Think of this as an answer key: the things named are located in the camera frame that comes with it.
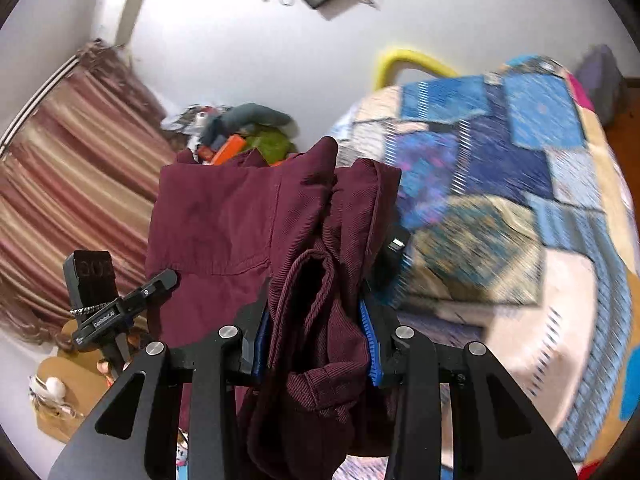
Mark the maroon corduroy garment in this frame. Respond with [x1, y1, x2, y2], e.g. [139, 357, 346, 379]
[145, 136, 403, 480]

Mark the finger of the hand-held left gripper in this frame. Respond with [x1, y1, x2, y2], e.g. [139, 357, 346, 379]
[119, 268, 179, 312]

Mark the small black device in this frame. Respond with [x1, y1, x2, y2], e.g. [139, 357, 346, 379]
[372, 225, 413, 291]

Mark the yellow tube frame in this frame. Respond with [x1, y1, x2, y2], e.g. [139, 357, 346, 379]
[373, 47, 462, 92]

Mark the green cloth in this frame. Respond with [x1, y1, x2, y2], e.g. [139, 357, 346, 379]
[246, 129, 297, 167]

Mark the brown cardboard piece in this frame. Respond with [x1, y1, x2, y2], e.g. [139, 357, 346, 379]
[35, 322, 118, 445]

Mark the patchwork printed blanket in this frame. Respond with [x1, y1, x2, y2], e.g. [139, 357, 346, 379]
[327, 54, 640, 480]

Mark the dark purple bag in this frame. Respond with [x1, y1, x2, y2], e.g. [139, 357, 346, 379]
[574, 44, 629, 127]

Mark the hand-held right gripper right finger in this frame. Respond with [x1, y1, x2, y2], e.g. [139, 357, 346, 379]
[359, 299, 579, 480]

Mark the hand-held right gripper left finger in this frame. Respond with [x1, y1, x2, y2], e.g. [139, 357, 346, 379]
[47, 277, 275, 480]

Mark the striped brown curtain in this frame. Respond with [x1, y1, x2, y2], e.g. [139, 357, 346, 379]
[0, 39, 176, 346]

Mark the curtain rod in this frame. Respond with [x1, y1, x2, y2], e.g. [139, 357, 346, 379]
[0, 54, 83, 153]

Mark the small white object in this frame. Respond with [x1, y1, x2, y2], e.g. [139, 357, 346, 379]
[29, 375, 68, 403]

